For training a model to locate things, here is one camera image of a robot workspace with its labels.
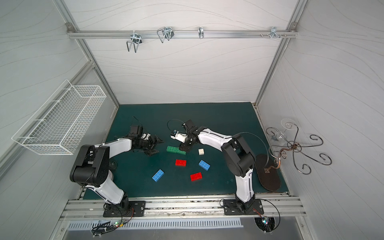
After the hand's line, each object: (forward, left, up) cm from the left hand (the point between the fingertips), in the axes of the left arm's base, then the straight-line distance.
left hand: (163, 145), depth 92 cm
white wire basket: (-4, +43, +27) cm, 51 cm away
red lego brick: (-9, -12, -4) cm, 15 cm away
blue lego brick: (-10, -26, -4) cm, 28 cm away
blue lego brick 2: (-17, +1, -4) cm, 17 cm away
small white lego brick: (-2, -24, -4) cm, 24 cm away
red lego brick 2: (-18, -21, -3) cm, 28 cm away
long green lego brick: (-1, -8, -3) cm, 8 cm away
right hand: (+2, -13, 0) cm, 13 cm away
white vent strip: (-40, -2, -5) cm, 40 cm away
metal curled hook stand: (-12, -62, +17) cm, 66 cm away
